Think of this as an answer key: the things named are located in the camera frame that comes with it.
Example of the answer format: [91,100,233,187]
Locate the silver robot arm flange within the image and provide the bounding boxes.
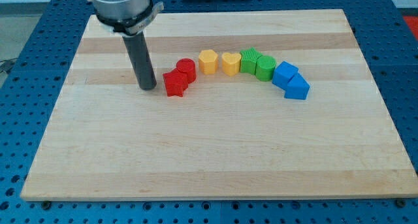
[87,0,165,37]

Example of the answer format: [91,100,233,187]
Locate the yellow hexagon block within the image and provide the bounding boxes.
[199,49,219,74]

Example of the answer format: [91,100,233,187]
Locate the light wooden board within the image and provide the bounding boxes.
[21,9,417,201]

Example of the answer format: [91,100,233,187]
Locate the red star block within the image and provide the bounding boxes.
[163,69,189,97]

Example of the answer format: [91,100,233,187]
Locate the red cylinder block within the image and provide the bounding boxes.
[176,58,197,84]

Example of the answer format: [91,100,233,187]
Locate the yellow heart block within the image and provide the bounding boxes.
[221,52,242,76]

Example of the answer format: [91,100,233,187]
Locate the green star block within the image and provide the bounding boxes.
[240,47,262,75]

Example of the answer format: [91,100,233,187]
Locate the green cylinder block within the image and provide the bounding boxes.
[255,56,276,82]

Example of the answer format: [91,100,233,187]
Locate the blue cube block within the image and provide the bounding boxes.
[272,61,299,90]

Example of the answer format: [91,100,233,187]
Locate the blue triangle block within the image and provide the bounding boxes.
[284,73,310,100]

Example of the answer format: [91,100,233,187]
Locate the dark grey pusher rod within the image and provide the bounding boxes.
[123,33,157,91]

